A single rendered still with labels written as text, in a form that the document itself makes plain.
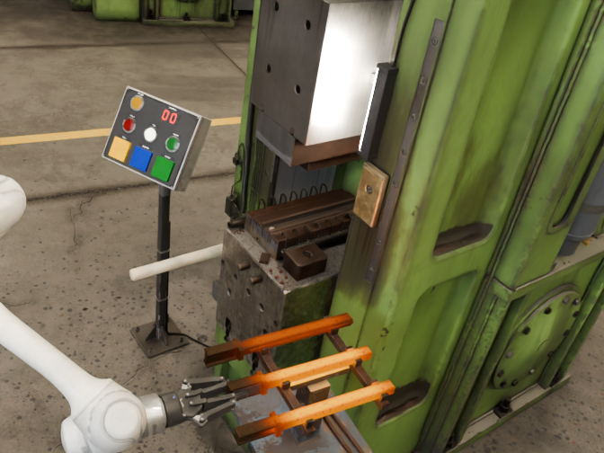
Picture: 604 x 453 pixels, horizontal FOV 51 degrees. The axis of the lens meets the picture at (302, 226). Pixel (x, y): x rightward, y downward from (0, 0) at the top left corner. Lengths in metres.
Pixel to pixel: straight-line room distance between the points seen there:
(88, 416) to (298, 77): 1.02
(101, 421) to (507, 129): 1.31
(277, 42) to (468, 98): 0.58
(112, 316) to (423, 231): 1.83
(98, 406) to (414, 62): 1.06
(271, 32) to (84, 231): 2.13
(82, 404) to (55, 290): 2.07
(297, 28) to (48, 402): 1.84
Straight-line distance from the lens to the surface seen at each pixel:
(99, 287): 3.34
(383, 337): 1.98
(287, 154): 1.88
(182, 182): 2.32
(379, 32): 1.80
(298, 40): 1.77
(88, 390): 1.31
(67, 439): 1.45
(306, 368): 1.61
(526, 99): 1.90
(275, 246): 2.06
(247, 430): 1.47
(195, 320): 3.16
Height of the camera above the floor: 2.19
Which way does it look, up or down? 35 degrees down
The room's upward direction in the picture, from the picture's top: 10 degrees clockwise
